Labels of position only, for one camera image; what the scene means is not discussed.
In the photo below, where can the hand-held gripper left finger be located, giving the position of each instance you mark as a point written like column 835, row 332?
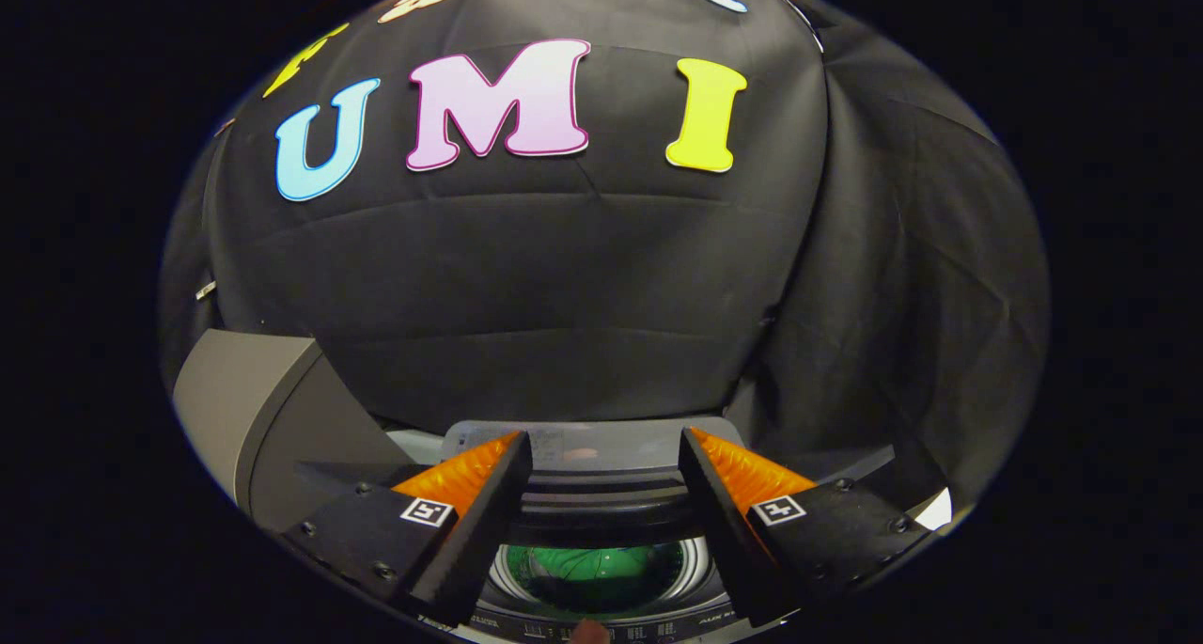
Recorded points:
column 484, row 541

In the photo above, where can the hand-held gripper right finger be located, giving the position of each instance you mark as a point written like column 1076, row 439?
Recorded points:
column 728, row 541

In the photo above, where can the grey washing machine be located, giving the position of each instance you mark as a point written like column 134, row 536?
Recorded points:
column 658, row 451

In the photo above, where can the green polo shirt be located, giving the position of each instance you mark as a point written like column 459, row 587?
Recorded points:
column 601, row 569

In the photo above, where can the grey cabinet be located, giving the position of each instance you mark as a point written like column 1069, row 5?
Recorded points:
column 244, row 390

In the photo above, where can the silver clip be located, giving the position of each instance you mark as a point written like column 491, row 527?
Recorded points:
column 205, row 290

